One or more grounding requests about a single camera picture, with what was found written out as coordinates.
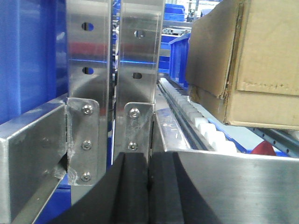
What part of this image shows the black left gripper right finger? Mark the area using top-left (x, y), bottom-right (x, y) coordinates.
top-left (149, 153), bottom-right (221, 224)

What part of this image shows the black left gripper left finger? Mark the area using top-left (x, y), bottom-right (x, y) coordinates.
top-left (50, 153), bottom-right (149, 224)

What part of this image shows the plain brown cardboard box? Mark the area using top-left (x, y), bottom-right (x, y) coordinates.
top-left (186, 0), bottom-right (299, 130)

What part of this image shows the steel shelf front beam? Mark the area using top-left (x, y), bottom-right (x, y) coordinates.
top-left (155, 108), bottom-right (299, 224)

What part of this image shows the steel shelf beam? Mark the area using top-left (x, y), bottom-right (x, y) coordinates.
top-left (0, 95), bottom-right (66, 224)
top-left (155, 108), bottom-right (299, 224)

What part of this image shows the left steel shelf beam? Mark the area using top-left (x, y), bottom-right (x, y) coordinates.
top-left (0, 95), bottom-right (66, 224)

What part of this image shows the left steel shelf upright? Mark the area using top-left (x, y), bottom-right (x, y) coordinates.
top-left (65, 0), bottom-right (113, 187)

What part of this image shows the steel shelf upright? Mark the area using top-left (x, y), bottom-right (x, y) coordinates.
top-left (65, 0), bottom-right (113, 187)
top-left (114, 0), bottom-right (165, 158)

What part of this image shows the blue plastic bin on shelf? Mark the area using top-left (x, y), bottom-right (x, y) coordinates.
top-left (169, 33), bottom-right (191, 89)

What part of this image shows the right steel shelf upright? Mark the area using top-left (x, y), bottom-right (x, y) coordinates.
top-left (114, 0), bottom-right (165, 158)

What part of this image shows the white roller conveyor track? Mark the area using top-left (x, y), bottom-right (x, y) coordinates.
top-left (158, 78), bottom-right (238, 154)

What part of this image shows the large blue bin left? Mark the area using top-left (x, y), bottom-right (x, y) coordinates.
top-left (0, 0), bottom-right (68, 123)

